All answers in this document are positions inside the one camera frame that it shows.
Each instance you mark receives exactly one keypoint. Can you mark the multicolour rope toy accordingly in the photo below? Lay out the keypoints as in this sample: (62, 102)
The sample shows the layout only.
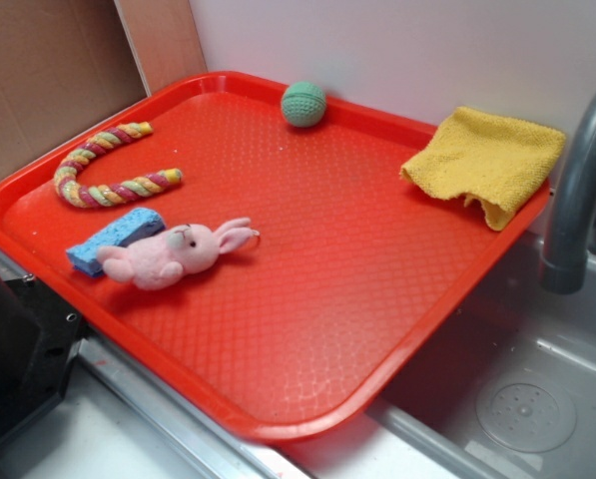
(70, 190)

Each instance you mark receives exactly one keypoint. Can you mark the pink plush bunny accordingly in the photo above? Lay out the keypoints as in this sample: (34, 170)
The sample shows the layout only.
(162, 260)

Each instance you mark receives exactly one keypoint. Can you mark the blue sponge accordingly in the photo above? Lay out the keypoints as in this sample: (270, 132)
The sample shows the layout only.
(138, 224)

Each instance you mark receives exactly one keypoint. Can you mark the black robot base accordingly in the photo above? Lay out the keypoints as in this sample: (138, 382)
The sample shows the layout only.
(39, 335)

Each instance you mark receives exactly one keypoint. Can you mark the red plastic tray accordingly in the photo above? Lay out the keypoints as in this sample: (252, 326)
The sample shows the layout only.
(296, 332)

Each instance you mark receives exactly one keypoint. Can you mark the grey faucet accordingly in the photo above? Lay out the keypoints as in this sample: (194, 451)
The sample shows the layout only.
(571, 228)

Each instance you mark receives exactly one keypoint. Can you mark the yellow cloth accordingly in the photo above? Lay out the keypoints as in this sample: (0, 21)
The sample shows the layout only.
(499, 162)

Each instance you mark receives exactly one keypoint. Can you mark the grey toy sink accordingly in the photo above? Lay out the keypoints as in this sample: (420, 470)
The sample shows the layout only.
(505, 388)

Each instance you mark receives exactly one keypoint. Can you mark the brown cardboard panel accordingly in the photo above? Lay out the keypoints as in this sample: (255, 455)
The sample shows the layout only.
(67, 65)

